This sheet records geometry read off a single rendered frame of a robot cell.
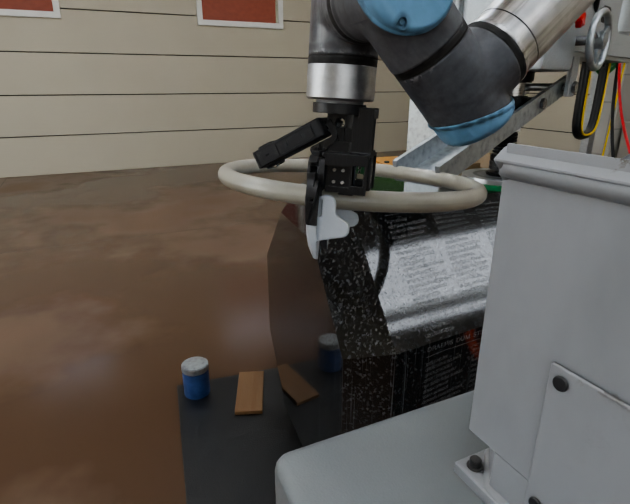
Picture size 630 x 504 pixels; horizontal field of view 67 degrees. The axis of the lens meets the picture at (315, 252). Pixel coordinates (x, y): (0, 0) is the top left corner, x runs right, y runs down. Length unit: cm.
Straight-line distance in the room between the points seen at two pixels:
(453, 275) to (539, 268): 83
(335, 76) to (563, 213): 39
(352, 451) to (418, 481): 6
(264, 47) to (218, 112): 116
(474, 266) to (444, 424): 75
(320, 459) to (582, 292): 24
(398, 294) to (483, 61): 61
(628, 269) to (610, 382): 6
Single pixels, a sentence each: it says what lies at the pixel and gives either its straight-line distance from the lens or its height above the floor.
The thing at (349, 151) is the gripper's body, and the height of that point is 106.
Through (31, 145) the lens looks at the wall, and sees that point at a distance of 718.
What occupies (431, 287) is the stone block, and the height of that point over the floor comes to 71.
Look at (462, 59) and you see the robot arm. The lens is 55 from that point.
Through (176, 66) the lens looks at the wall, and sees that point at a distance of 721.
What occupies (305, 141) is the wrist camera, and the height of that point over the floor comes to 107.
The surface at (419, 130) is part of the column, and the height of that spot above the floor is 94.
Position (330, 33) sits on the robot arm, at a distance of 62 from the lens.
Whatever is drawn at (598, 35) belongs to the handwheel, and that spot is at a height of 125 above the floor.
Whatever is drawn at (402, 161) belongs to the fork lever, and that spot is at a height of 97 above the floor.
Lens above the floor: 114
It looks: 20 degrees down
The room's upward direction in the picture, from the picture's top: straight up
